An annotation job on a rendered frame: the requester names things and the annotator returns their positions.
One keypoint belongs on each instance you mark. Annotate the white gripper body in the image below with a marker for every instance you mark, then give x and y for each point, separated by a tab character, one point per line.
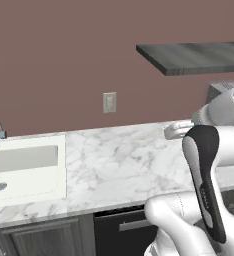
176	130

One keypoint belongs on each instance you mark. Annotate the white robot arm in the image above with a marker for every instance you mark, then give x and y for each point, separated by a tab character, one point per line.
175	216

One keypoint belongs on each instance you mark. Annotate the dark grey wooden shelf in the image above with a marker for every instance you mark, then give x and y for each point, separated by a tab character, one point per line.
195	56

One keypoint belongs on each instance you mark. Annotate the black dishwasher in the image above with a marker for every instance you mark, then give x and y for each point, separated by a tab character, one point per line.
122	241

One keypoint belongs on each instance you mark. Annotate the white sink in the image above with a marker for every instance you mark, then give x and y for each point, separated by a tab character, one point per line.
25	166

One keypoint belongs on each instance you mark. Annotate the dark grey cupboard door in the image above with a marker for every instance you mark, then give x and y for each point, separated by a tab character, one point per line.
45	238

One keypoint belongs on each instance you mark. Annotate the beige wall socket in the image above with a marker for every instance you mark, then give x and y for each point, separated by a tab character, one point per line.
109	102

